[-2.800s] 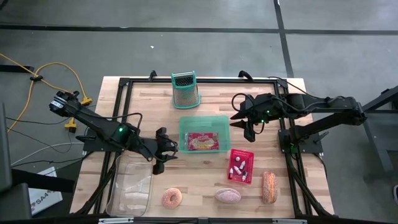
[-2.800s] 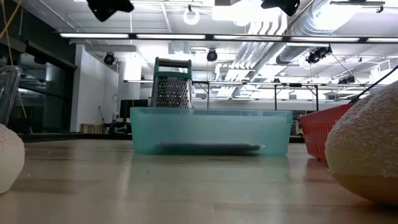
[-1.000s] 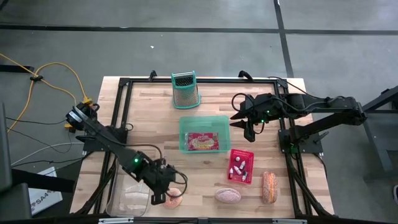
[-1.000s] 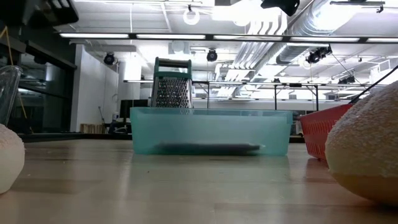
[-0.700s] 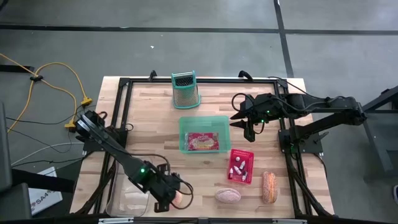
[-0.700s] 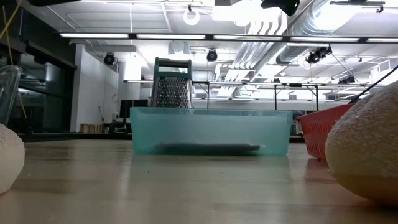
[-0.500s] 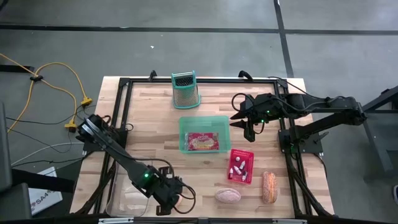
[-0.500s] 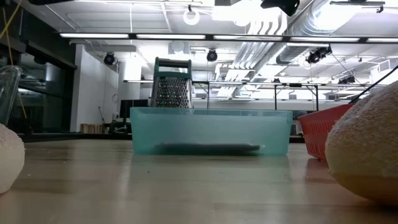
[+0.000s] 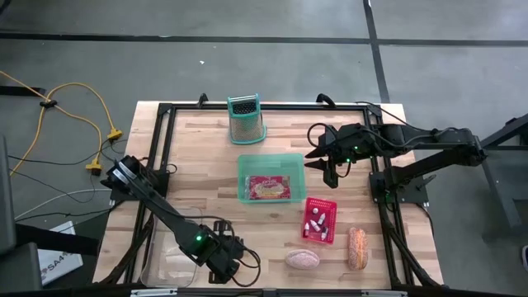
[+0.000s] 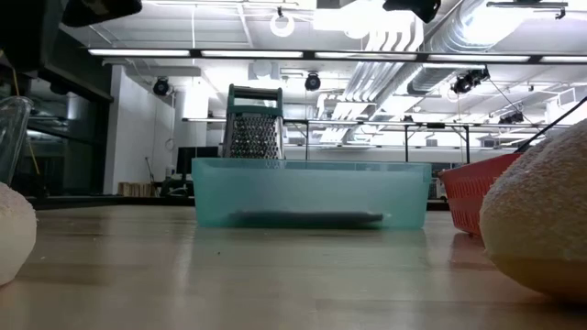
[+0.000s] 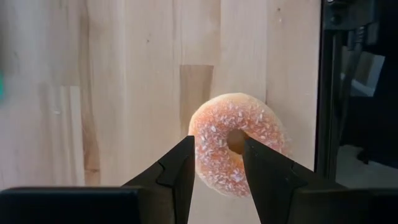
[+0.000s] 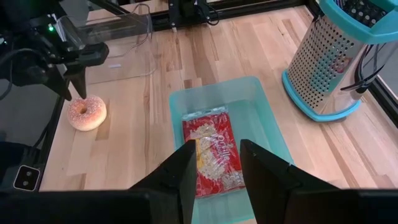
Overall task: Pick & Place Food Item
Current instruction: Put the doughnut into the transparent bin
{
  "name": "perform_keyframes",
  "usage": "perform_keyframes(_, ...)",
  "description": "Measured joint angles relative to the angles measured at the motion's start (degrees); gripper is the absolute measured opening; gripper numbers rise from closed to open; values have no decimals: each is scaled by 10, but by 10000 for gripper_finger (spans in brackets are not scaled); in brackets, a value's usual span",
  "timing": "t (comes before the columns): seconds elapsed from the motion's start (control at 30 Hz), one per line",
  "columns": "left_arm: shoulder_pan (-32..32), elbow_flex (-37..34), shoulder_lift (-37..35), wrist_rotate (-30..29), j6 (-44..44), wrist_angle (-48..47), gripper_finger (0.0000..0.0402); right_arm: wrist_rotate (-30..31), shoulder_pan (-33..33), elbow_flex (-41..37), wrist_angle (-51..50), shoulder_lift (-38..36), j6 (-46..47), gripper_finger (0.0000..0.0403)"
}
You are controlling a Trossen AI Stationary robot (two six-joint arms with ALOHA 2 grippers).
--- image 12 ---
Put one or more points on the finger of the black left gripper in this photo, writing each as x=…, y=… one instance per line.
x=79, y=84
x=60, y=84

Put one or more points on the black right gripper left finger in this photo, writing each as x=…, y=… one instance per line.
x=183, y=168

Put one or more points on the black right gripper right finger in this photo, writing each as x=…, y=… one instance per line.
x=261, y=171

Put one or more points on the red popcorn packet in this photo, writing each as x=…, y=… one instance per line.
x=214, y=149

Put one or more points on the pink sugared donut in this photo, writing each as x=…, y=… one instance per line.
x=90, y=119

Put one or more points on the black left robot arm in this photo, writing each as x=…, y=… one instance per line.
x=21, y=46

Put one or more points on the clear plastic container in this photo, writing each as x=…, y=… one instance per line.
x=124, y=46

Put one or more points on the teal translucent plastic bin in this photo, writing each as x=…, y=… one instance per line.
x=255, y=102

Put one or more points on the teal steel box grater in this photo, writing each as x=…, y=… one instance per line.
x=326, y=59

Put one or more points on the black table-level camera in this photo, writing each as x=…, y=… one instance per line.
x=27, y=178

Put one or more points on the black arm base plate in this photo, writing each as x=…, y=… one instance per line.
x=186, y=9

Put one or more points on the black aluminium table frame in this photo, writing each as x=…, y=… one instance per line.
x=248, y=9

